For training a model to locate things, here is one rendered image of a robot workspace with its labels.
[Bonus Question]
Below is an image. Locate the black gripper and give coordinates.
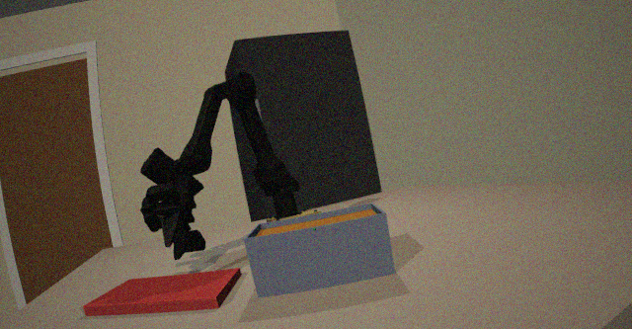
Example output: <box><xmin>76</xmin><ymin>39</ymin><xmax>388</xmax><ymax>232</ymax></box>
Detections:
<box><xmin>145</xmin><ymin>183</ymin><xmax>206</xmax><ymax>260</ymax></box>

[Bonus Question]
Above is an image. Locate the red lid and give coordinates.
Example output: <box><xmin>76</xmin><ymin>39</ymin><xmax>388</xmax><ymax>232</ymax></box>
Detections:
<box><xmin>83</xmin><ymin>268</ymin><xmax>242</xmax><ymax>316</ymax></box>

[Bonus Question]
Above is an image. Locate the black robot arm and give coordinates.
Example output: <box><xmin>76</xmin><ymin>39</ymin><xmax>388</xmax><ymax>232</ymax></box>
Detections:
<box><xmin>140</xmin><ymin>71</ymin><xmax>301</xmax><ymax>232</ymax></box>

